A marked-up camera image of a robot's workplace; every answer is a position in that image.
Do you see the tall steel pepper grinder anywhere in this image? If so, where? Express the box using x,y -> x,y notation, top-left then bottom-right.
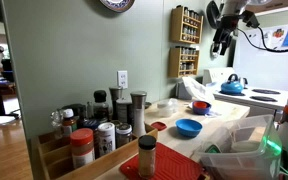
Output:
130,90 -> 148,138

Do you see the black hanging frying pan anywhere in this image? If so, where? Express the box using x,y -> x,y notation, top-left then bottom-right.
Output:
206,0 -> 222,30

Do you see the silver lid glass jar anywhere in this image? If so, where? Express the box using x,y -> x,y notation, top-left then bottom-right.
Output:
115,123 -> 133,149

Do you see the clear plastic storage container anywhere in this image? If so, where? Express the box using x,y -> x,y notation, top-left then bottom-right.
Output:
194,114 -> 283,180

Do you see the wooden spice rack with jars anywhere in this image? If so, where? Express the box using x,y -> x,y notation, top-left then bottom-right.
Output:
169,5 -> 204,45
167,45 -> 201,79

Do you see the grey lid seasoning jar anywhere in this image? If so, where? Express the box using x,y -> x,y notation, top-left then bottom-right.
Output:
115,98 -> 133,124

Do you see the blue kettle with black handle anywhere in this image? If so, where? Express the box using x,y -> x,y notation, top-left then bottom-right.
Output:
220,73 -> 249,96

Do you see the wooden organizer tray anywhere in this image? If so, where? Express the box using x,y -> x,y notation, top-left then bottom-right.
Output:
30,123 -> 159,180

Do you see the clear lidded plastic tub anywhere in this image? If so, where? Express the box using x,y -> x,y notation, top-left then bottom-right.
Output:
156,98 -> 179,118

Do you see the white electric stove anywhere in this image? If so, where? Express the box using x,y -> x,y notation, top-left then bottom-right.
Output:
202,67 -> 288,118

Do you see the pale blue tissue box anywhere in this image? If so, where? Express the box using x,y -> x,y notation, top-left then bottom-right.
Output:
176,81 -> 193,100

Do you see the light blue plastic bowl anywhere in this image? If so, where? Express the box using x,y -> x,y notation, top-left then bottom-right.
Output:
175,118 -> 204,138

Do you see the dark steel pepper grinder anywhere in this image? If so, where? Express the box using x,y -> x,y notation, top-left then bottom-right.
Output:
108,86 -> 124,121

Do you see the small white crumpled cloth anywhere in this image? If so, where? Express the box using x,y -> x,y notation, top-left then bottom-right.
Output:
203,109 -> 224,119

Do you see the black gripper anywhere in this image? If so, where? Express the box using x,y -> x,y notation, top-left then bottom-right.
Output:
212,15 -> 241,57

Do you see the black cap glass bottle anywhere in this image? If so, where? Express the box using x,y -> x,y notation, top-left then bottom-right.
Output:
93,89 -> 110,123

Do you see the clear glass bottle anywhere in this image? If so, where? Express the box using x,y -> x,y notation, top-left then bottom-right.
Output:
50,109 -> 64,139

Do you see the red lid spice jar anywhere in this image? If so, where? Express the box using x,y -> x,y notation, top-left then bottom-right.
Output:
69,128 -> 96,170

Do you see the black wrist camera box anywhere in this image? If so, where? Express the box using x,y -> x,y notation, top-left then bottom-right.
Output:
239,9 -> 261,30

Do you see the white printed spice shaker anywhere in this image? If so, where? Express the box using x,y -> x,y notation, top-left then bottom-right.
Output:
97,122 -> 117,157

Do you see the orange plastic cup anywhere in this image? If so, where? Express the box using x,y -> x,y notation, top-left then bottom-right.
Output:
193,101 -> 209,110

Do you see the red silicone mat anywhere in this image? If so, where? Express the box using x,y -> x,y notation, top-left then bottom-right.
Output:
119,142 -> 207,180

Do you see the white wall power outlet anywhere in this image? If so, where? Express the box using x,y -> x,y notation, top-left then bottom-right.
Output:
117,70 -> 129,89

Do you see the black lid spice jar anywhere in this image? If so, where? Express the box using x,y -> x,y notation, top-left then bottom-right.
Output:
137,134 -> 157,179

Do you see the dark blue bowl with handle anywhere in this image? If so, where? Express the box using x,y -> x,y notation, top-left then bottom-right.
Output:
191,100 -> 212,116

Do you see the white fridge with magnets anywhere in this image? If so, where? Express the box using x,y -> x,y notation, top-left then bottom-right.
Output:
233,22 -> 288,93

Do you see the white cap red sauce bottle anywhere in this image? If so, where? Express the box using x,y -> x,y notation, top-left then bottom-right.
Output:
61,108 -> 78,138

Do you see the small red square lid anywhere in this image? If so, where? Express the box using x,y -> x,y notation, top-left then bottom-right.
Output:
150,121 -> 168,132

